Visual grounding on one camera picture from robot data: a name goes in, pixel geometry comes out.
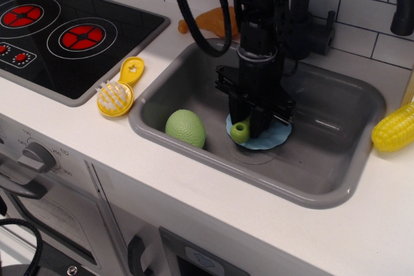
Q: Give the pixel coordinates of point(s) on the green toy avocado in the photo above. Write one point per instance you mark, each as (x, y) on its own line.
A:
(187, 127)

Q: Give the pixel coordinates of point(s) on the black toy stovetop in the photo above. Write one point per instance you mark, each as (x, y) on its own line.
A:
(63, 49)

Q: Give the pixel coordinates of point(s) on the grey plastic sink basin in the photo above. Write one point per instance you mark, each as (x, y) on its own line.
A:
(321, 162)

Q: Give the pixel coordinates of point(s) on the yellow dish brush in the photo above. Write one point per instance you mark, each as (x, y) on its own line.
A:
(115, 98)

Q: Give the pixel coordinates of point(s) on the yellow toy corn cob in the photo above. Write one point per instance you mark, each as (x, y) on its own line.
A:
(395, 131)

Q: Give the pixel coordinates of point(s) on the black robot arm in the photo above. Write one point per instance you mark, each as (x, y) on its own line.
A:
(263, 25)

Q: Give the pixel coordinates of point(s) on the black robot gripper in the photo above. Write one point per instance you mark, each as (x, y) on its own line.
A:
(254, 89)

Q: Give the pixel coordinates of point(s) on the green handled grey spatula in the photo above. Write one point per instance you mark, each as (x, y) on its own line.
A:
(240, 131)

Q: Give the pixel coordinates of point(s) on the black cabinet door handle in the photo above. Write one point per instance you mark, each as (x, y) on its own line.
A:
(135, 251)

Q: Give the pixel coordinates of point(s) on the toy oven door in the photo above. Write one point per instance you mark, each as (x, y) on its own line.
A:
(70, 220)

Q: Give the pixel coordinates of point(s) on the grey dishwasher door panel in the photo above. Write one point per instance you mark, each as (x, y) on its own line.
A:
(186, 258)

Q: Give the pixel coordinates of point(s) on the black toy faucet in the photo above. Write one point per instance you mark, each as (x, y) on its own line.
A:
(309, 37)

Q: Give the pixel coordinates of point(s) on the grey oven knob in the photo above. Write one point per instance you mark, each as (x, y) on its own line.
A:
(36, 158)

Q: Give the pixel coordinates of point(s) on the grey oven door handle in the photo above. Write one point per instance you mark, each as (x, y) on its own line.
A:
(21, 181)

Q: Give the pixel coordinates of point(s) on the light blue toy plate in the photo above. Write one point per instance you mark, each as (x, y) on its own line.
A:
(275, 135)

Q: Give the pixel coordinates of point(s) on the orange toy chicken drumstick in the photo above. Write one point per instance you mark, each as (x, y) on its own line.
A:
(213, 21)

